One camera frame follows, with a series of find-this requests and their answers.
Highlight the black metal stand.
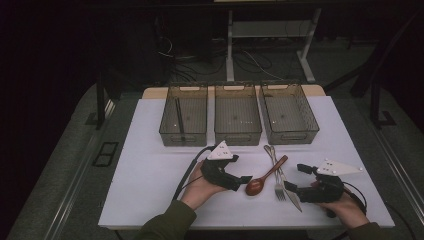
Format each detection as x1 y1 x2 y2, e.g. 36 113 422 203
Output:
324 9 424 130
84 71 116 131

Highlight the white tablecloth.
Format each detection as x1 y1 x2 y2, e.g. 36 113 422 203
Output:
98 95 396 231

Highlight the left hand-held gripper black cable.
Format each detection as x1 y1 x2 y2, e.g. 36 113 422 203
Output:
172 145 216 201

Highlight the white metal stand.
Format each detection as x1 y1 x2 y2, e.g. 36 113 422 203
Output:
225 8 323 84

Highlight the person's right hand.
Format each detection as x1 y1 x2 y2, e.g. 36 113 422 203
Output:
316 191 370 229

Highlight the metal table knife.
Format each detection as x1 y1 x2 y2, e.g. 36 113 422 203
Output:
263 144 303 213

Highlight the hand-held gripper black cable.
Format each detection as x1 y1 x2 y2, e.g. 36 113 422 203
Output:
172 145 216 201
343 181 368 218

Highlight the bundle of floor cables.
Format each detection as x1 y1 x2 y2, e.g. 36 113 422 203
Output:
154 16 291 83

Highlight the metal fork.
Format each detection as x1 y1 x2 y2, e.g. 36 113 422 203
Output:
266 144 287 202

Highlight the transparent brown plastic bin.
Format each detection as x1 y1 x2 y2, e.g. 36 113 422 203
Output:
213 83 263 147
258 81 320 146
158 83 209 148

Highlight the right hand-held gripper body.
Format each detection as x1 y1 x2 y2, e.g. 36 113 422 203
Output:
295 158 364 204

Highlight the brown wooden spoon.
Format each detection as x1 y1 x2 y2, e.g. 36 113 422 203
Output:
245 154 289 197

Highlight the right hand-held gripper black cable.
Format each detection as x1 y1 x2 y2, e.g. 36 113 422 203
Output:
343 181 368 218

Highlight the person's left hand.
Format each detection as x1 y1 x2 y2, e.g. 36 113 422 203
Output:
179 161 228 212

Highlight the black chopstick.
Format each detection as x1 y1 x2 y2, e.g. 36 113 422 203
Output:
174 97 187 142

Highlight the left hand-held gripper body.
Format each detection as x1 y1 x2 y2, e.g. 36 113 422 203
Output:
199 140 243 192

